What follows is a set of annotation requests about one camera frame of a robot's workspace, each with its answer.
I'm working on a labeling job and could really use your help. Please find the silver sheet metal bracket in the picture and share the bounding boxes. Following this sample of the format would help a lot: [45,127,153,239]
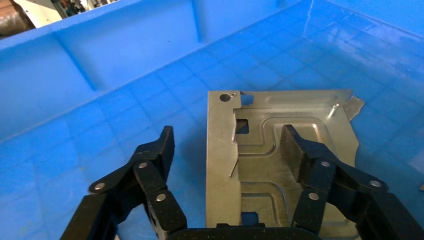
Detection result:
[204,89,362,240]

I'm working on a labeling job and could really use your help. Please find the blue plastic bin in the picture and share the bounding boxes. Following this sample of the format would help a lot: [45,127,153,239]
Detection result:
[0,0,424,240]

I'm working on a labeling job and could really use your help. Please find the beige tape piece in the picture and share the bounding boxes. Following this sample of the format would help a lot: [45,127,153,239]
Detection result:
[342,95,366,122]

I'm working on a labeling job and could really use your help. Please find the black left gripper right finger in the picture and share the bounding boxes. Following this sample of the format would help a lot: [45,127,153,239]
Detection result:
[280,124,424,240]

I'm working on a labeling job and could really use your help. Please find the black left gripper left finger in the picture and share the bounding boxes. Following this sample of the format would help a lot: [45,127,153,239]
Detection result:
[59,125,188,240]

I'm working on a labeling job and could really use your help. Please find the white background equipment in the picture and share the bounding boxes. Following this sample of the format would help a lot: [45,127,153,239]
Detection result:
[12,0,64,30]

